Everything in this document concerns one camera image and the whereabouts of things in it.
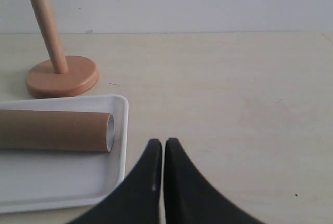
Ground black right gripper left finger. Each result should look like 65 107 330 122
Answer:
71 139 163 223

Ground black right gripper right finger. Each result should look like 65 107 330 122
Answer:
163 138 262 223

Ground brown cardboard tube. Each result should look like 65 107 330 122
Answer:
1 109 114 152

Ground wooden paper towel holder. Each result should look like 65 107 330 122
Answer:
25 0 99 98

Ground white rectangular tray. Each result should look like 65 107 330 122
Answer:
1 94 129 213

